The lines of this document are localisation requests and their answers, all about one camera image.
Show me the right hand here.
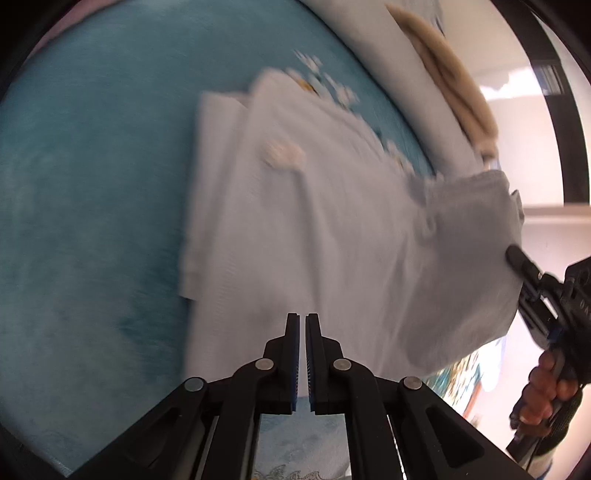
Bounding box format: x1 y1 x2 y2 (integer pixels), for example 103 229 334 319
519 351 579 426

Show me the beige cloth on duvet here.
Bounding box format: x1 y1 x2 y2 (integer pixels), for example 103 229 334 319
386 4 499 161

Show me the teal floral bed blanket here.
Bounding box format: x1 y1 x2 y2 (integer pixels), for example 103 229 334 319
1 1 433 474

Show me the grey floral duvet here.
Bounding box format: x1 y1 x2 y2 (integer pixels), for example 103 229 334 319
304 1 484 177

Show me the white and black wardrobe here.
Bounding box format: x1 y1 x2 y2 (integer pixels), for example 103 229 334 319
441 1 590 270

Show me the pale blue sweatshirt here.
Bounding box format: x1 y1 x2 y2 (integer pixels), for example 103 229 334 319
180 69 523 380

